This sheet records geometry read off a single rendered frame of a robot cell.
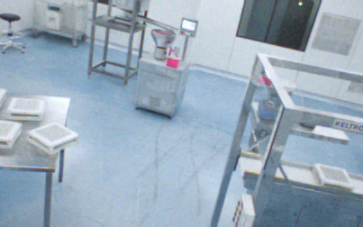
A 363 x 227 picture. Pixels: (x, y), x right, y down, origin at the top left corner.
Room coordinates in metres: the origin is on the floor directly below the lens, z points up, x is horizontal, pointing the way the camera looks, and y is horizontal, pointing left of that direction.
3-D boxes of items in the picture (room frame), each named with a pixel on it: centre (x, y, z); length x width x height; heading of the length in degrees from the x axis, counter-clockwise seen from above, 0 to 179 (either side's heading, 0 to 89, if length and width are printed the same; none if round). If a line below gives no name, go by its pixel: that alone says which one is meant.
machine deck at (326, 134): (2.43, -0.83, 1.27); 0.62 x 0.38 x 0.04; 91
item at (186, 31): (5.21, 0.11, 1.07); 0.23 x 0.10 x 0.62; 80
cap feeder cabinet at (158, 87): (5.10, 0.34, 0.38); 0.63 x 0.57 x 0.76; 80
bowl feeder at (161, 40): (5.16, 0.37, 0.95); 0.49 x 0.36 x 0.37; 80
